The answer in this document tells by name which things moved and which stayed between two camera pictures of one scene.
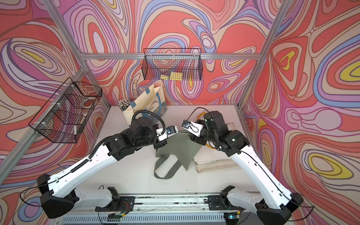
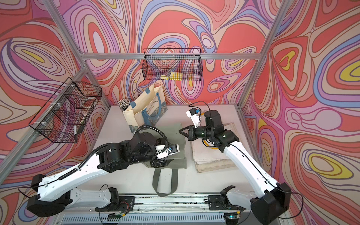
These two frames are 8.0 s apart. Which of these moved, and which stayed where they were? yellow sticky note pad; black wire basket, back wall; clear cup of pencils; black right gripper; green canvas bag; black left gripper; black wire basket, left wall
Moved: green canvas bag; black right gripper; black left gripper
Stayed: clear cup of pencils; black wire basket, back wall; yellow sticky note pad; black wire basket, left wall
